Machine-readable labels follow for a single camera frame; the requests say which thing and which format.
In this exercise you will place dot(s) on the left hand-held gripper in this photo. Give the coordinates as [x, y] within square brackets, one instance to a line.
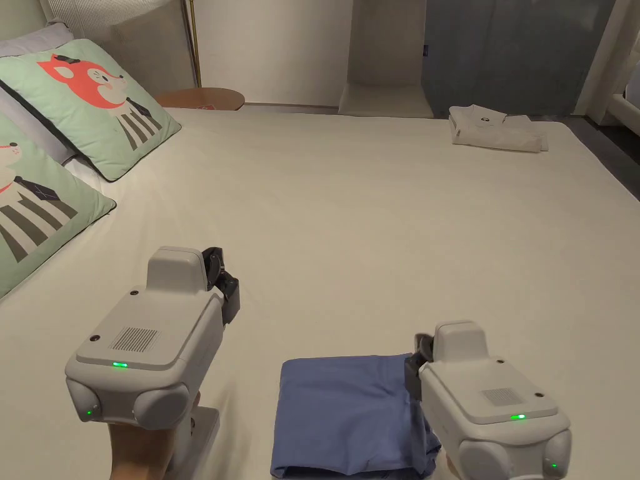
[150, 345]

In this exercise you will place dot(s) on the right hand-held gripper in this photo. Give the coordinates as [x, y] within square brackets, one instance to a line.
[495, 400]

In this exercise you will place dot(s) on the blue garment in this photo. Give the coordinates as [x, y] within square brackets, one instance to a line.
[340, 415]

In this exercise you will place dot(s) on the person's left hand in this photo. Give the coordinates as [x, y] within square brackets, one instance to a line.
[140, 450]

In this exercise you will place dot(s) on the green fox print cushion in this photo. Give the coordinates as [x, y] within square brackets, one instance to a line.
[95, 105]
[30, 210]

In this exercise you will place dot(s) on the bed with beige sheet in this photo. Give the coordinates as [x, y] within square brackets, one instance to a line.
[325, 225]

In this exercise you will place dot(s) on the folded beige garment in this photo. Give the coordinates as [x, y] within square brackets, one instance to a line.
[492, 130]

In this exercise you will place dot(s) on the brass floor lamp pole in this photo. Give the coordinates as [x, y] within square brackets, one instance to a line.
[194, 45]

